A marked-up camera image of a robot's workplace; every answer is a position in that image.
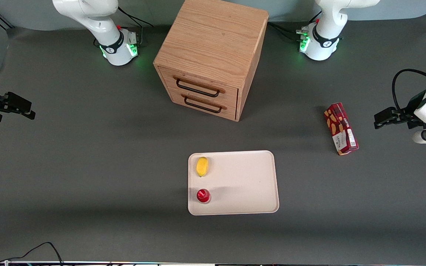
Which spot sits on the white rectangular tray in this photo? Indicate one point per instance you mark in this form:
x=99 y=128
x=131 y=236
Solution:
x=242 y=184

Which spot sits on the wooden drawer cabinet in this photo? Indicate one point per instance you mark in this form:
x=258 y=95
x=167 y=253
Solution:
x=213 y=40

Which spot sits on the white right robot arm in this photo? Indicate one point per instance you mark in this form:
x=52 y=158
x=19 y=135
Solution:
x=102 y=26

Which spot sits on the grey table mat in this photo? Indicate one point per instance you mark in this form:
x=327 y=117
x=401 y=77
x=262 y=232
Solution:
x=87 y=166

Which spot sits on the red cookie box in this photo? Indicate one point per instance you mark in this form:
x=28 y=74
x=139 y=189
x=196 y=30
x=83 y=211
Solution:
x=340 y=127

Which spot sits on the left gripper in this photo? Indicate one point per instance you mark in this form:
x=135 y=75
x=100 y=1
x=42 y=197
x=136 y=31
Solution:
x=407 y=114

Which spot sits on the wooden drawer front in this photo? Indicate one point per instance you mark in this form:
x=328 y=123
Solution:
x=229 y=112
x=231 y=96

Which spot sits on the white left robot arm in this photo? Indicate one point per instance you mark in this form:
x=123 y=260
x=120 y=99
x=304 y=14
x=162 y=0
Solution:
x=324 y=40

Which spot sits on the yellow toy lemon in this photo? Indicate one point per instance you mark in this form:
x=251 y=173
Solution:
x=202 y=166

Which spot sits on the red bottle cap object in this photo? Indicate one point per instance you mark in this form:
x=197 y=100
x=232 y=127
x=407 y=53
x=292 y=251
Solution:
x=203 y=195

